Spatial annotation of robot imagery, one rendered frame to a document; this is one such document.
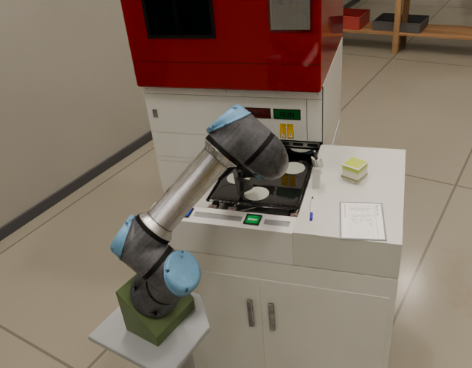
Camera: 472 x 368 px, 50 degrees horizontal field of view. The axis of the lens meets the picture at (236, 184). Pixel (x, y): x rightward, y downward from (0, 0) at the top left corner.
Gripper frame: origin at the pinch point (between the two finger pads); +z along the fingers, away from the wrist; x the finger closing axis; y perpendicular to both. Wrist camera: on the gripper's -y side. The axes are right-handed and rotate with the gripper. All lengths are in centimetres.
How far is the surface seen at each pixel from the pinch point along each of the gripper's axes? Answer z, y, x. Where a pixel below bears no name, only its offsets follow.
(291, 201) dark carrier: 1.3, 17.2, -11.5
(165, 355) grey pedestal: 9, -43, -58
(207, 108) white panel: -19.7, 1.3, 43.3
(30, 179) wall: 63, -102, 174
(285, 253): 4.2, 4.6, -35.2
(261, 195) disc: 1.2, 8.2, -2.4
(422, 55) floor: 91, 321, 316
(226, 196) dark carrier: 1.4, -4.8, 2.9
